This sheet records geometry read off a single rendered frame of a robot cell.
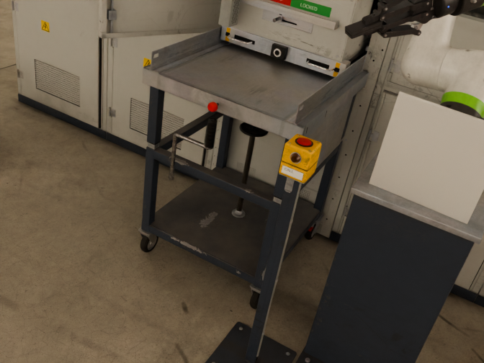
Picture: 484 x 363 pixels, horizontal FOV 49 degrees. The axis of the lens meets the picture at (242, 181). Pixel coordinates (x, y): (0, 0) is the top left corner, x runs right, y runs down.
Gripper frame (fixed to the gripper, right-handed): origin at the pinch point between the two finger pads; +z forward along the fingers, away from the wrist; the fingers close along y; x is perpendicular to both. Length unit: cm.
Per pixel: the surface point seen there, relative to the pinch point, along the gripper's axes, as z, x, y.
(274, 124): 11, -37, -48
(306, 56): -17, -74, -55
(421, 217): -13, 8, -62
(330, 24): -25, -68, -41
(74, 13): 62, -190, -61
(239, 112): 19, -47, -47
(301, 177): 15.4, -7.1, -43.6
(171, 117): 35, -137, -105
